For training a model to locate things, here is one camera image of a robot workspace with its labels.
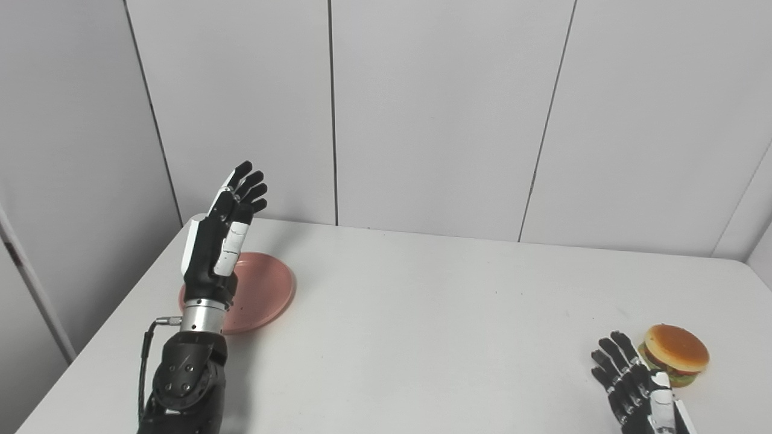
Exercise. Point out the pink round plate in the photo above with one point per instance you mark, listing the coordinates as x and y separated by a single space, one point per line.
265 292

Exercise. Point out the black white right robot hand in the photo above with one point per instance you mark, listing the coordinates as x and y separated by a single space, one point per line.
639 398

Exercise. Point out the toy hamburger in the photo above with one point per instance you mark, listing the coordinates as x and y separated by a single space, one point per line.
677 352

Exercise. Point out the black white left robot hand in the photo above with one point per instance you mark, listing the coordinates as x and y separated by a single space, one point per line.
208 253

